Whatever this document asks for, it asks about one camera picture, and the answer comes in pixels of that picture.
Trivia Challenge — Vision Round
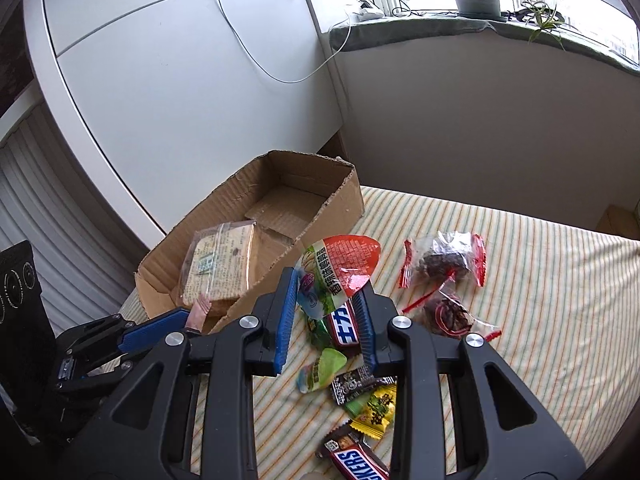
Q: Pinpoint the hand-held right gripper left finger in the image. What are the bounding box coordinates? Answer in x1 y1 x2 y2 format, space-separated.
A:
55 266 301 480

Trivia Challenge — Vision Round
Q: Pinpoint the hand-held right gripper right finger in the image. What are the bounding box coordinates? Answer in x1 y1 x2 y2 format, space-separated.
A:
349 284 587 480

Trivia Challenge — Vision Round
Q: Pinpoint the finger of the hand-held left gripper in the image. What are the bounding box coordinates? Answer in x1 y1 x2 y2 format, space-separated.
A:
54 309 192 362
54 352 137 392

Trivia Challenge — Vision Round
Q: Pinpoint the chocolate bar with blue lettering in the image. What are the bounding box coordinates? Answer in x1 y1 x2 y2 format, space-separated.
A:
322 302 362 351

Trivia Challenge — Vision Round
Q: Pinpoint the green candy packet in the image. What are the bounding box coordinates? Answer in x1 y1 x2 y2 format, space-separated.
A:
343 385 372 417
306 317 332 352

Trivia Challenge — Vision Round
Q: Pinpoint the black patterned candy wrapper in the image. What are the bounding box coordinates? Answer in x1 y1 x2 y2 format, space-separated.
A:
330 366 383 406

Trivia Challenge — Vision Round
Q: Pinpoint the yellow candy packet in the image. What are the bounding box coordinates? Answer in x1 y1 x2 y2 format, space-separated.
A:
349 384 397 440

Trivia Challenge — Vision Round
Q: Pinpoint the red and green snack packet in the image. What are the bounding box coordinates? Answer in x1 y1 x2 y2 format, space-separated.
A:
296 234 382 321

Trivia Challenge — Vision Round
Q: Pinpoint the clear red-edged dried fruit packet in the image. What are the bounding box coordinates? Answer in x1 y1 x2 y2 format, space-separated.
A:
397 231 487 290
402 280 502 340

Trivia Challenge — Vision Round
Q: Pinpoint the clear-wrapped biscuit pack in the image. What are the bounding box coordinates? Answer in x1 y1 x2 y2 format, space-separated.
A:
181 222 257 317

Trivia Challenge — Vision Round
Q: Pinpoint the brown chocolate bar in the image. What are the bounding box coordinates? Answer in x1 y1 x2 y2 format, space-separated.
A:
315 422 391 480

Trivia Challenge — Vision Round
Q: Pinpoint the cardboard box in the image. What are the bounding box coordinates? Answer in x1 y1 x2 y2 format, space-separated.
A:
134 149 366 333

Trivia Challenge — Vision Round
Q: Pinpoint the white slatted door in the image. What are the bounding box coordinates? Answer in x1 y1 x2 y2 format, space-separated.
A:
0 105 136 321

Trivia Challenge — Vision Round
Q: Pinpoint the striped bed sheet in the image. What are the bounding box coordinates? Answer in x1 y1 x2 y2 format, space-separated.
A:
120 185 640 480

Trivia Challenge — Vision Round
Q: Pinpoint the white wardrobe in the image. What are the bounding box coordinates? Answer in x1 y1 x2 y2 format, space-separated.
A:
22 0 346 241

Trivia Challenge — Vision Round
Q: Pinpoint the small brown box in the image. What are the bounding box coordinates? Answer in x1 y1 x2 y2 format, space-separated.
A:
597 204 640 241

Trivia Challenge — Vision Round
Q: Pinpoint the grey-green windowsill cloth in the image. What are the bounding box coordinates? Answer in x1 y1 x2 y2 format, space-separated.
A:
329 10 640 73

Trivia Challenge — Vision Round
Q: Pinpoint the white charger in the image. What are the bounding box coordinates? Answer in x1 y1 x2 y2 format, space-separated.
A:
350 0 383 22

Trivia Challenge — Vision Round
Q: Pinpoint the spider plant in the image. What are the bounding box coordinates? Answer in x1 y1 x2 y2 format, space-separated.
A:
437 0 568 51

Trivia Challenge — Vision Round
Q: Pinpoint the white cable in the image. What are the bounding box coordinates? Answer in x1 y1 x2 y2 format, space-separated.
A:
212 0 361 84

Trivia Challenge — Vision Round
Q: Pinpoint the black cable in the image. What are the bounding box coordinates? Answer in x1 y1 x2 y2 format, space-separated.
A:
355 0 453 17

